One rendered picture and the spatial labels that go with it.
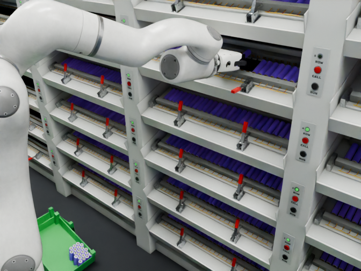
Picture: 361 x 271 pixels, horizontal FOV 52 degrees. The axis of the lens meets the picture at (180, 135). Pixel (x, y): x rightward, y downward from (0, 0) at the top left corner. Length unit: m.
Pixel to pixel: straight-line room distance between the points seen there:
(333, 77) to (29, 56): 0.69
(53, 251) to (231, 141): 1.07
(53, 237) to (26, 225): 1.06
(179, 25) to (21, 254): 0.62
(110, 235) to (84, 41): 1.36
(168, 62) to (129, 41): 0.13
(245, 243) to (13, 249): 0.83
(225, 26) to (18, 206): 0.71
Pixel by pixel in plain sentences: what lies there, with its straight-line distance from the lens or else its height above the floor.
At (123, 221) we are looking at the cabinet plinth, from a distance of 2.00.
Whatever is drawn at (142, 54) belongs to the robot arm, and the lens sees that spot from 0.85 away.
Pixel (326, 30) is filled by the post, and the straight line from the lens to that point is 0.96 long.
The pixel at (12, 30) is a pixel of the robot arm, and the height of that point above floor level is 1.21.
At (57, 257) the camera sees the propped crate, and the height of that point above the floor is 0.04.
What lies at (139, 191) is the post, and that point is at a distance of 1.67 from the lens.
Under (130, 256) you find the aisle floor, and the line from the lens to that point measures 1.89.
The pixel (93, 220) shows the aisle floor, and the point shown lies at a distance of 2.11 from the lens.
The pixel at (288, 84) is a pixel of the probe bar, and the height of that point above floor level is 0.99.
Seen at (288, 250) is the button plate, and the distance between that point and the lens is 1.30.
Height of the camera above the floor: 1.36
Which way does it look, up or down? 29 degrees down
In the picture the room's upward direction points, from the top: 1 degrees counter-clockwise
